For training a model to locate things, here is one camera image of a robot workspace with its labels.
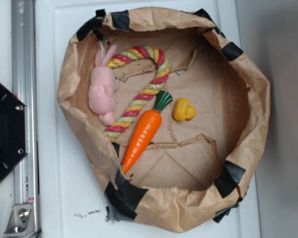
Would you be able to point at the metal corner bracket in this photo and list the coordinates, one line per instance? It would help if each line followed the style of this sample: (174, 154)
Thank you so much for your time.
(21, 222)

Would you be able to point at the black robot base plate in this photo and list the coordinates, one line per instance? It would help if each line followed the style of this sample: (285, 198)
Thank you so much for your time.
(13, 140)

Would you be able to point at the yellow rubber duck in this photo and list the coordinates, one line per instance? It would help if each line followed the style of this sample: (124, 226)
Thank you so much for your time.
(183, 110)

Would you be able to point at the pink plush bunny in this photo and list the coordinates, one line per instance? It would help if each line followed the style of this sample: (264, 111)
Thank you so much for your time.
(103, 84)

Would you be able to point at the brown paper bag bin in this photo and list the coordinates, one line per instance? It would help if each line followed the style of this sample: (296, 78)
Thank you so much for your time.
(191, 171)

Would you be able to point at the orange plastic carrot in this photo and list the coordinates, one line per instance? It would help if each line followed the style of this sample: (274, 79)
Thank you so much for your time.
(145, 130)

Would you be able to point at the aluminium extrusion rail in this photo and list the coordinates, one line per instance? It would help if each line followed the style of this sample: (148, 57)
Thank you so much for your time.
(26, 175)

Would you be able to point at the multicoloured rope cane toy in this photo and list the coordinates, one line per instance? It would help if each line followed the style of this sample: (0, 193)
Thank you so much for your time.
(146, 94)

